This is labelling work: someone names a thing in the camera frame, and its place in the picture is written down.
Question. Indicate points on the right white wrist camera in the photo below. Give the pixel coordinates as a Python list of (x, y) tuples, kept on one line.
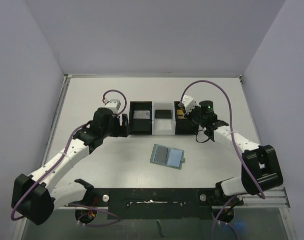
[(187, 104)]

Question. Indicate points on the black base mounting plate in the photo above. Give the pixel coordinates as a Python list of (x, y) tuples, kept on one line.
[(164, 211)]

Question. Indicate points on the black right bin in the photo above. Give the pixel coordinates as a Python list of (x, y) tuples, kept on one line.
[(183, 126)]

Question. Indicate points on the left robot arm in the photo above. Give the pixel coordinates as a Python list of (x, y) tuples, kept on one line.
[(36, 196)]

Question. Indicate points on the green leather card holder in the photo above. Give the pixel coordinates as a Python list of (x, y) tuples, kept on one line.
[(167, 156)]

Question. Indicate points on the black left bin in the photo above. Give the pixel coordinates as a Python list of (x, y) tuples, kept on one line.
[(140, 126)]

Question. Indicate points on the white middle bin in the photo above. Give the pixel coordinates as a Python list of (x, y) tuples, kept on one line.
[(163, 127)]

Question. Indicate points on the black bin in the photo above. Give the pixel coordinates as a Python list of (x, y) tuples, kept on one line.
[(183, 126), (140, 126)]

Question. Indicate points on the silver blue card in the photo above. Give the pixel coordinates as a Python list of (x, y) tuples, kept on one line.
[(141, 114)]

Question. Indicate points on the aluminium front rail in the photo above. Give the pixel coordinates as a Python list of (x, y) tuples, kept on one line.
[(271, 195)]

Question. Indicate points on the gold card in bin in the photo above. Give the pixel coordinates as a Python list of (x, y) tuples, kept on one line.
[(180, 114)]

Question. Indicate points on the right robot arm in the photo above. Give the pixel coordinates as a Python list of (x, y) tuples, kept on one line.
[(260, 169)]

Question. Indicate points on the black card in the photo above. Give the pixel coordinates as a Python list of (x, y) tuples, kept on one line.
[(163, 114)]

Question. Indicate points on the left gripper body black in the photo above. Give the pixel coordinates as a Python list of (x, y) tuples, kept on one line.
[(121, 127)]

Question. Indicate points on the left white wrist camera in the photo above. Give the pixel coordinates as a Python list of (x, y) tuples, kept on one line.
[(114, 105)]

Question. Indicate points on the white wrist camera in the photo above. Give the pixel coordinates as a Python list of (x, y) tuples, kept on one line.
[(187, 104), (114, 105)]

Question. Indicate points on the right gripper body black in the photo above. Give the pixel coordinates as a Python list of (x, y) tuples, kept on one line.
[(189, 114)]

